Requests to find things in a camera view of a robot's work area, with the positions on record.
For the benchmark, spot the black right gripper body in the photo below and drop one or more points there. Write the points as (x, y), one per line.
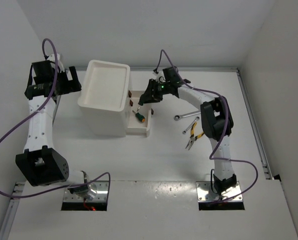
(163, 89)

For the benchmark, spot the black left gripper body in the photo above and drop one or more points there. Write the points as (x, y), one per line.
(65, 86)

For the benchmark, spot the green stubby phillips screwdriver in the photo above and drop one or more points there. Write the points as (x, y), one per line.
(139, 116)

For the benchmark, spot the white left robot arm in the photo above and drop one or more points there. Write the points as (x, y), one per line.
(39, 162)

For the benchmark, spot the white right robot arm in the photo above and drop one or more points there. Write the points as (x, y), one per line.
(215, 118)

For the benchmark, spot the large ratchet wrench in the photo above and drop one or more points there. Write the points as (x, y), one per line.
(179, 117)

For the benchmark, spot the white drawer cabinet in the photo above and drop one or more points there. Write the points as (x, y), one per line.
(104, 98)

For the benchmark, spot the small combination wrench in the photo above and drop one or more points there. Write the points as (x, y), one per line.
(192, 123)

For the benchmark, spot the yellow needle nose pliers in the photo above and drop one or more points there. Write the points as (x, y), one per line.
(193, 137)

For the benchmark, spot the white front cover board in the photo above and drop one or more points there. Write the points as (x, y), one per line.
(157, 210)

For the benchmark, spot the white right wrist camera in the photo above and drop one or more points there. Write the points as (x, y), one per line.
(159, 77)

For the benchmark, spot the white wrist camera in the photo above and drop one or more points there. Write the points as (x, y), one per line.
(57, 57)
(159, 77)

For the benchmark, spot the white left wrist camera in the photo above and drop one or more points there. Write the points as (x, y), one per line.
(57, 57)

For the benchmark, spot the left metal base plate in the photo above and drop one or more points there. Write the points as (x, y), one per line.
(96, 192)

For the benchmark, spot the aluminium frame rail left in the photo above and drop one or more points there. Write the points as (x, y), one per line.
(10, 213)

